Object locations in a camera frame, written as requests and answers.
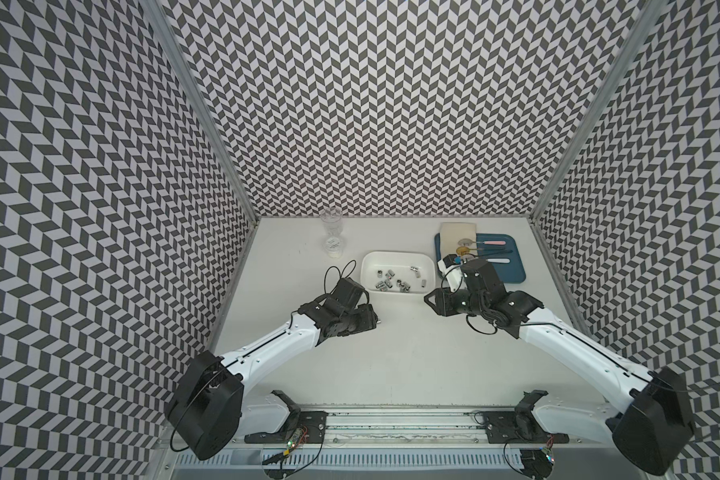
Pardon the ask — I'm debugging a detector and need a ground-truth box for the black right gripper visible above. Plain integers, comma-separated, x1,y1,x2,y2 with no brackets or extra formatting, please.
422,286,487,317

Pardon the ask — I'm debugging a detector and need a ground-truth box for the gold black handled spoon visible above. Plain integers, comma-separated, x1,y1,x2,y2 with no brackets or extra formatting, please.
456,245,513,257

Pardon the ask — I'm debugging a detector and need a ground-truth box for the beige folded cloth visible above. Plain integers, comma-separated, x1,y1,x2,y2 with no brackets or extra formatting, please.
439,222,477,257

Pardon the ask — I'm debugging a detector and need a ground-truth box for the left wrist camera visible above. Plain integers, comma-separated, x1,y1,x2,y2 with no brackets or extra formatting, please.
330,277,367,310

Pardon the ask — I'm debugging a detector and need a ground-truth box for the white yogurt cup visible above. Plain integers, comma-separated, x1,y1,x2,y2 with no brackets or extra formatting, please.
324,236,344,259

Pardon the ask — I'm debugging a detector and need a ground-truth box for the metal base rail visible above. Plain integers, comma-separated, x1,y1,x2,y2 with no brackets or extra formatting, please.
232,397,618,447

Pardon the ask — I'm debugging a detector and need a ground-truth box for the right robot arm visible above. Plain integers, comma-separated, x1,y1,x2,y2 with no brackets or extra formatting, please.
424,254,695,476

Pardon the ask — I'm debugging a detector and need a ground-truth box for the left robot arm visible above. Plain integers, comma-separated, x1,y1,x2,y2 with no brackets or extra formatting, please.
164,278,378,460

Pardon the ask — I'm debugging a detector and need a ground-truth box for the clear drinking glass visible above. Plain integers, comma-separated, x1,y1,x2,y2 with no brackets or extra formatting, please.
320,207,343,237

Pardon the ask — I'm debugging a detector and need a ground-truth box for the teal tray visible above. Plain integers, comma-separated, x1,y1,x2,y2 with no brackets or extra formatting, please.
434,233,526,284

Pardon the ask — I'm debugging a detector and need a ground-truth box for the white plastic storage box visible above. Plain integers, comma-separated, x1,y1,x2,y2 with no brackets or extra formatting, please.
359,251,439,296

